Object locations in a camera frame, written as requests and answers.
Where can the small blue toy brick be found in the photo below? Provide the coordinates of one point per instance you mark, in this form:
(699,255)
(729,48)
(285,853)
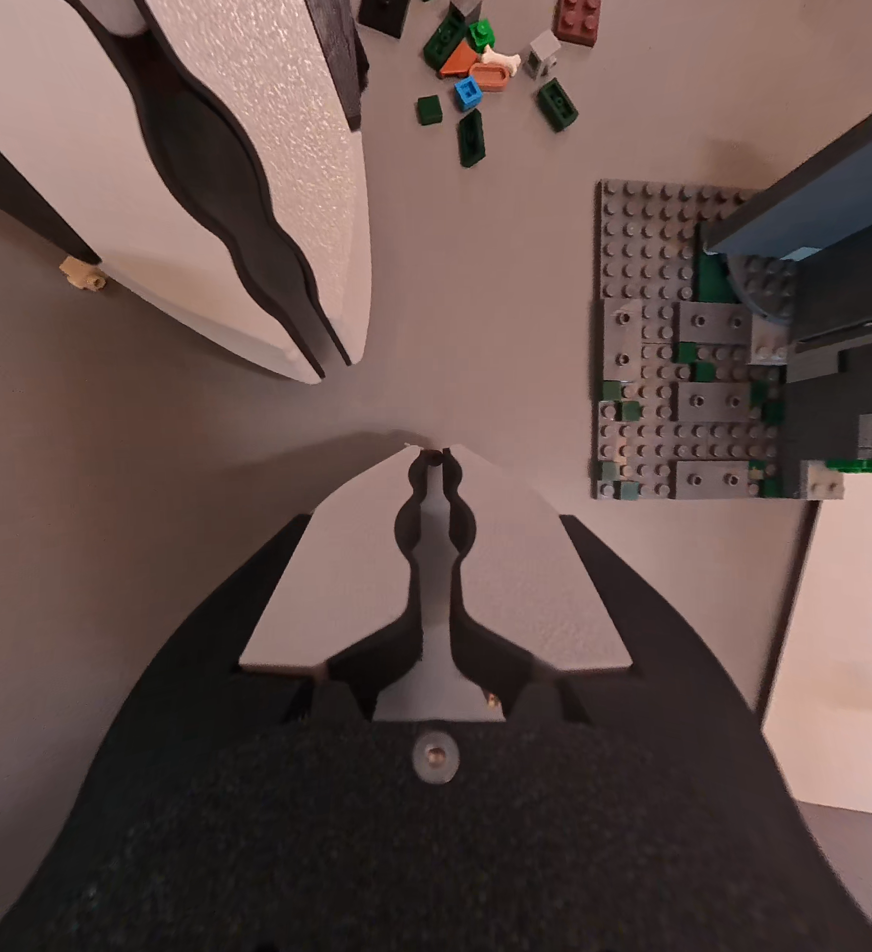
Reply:
(468,94)

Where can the white toy dog figure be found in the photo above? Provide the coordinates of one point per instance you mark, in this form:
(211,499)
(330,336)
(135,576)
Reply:
(498,58)

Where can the small bright green toy stud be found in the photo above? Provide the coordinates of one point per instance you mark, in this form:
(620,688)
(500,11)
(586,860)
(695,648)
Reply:
(481,34)

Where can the dark green studded toy brick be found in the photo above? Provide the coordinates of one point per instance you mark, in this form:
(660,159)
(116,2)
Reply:
(443,41)

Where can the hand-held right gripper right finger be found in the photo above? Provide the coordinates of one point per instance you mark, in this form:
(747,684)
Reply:
(540,587)

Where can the small tan toy piece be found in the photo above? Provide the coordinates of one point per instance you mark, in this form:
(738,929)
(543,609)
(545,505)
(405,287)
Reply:
(82,274)

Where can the light grey toy piece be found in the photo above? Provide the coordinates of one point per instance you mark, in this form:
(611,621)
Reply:
(542,53)

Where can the red brown toy brick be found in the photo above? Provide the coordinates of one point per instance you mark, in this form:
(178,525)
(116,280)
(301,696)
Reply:
(577,21)

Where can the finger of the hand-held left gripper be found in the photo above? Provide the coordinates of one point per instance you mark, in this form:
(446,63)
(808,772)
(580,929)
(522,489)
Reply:
(56,126)
(294,171)

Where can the orange oval toy dish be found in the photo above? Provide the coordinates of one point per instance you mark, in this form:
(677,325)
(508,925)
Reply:
(492,77)

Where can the grey toy brick building model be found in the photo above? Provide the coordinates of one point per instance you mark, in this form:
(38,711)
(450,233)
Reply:
(652,357)

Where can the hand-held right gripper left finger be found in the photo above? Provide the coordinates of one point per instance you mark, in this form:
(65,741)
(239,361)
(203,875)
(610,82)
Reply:
(332,580)

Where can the white paper sheet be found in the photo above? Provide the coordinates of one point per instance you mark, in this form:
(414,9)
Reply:
(845,654)

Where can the black toy brick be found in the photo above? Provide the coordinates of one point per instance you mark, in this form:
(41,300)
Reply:
(384,16)

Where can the small dark green toy brick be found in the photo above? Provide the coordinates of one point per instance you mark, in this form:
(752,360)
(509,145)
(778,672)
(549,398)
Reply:
(429,110)

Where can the small black toy pin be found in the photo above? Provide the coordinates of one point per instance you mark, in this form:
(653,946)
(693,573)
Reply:
(433,456)

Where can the orange wedge toy piece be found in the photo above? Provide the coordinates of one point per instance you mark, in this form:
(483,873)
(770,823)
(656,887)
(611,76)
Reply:
(458,64)

